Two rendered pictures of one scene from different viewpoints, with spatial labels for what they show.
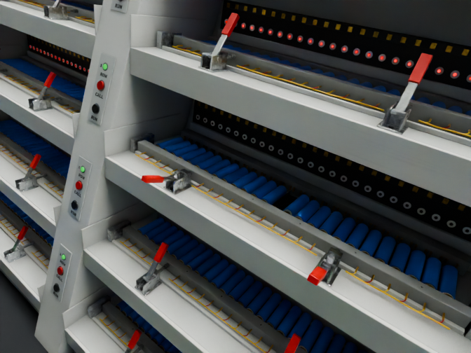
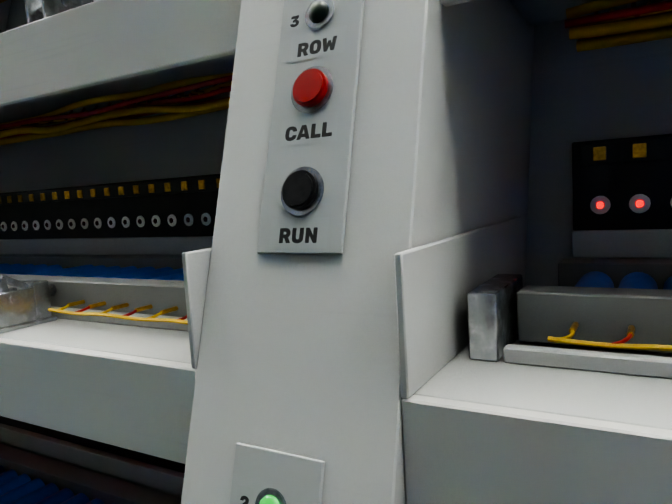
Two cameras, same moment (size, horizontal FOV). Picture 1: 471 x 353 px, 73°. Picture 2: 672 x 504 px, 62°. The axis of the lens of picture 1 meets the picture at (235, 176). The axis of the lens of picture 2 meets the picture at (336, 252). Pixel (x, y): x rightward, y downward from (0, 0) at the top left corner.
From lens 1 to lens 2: 0.40 m
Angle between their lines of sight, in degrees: 23
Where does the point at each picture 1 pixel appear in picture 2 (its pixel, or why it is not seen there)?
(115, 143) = not seen: outside the picture
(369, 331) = (46, 387)
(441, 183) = (98, 58)
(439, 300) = not seen: hidden behind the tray
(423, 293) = (166, 286)
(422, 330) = (138, 343)
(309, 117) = not seen: outside the picture
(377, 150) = (26, 62)
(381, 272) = (110, 288)
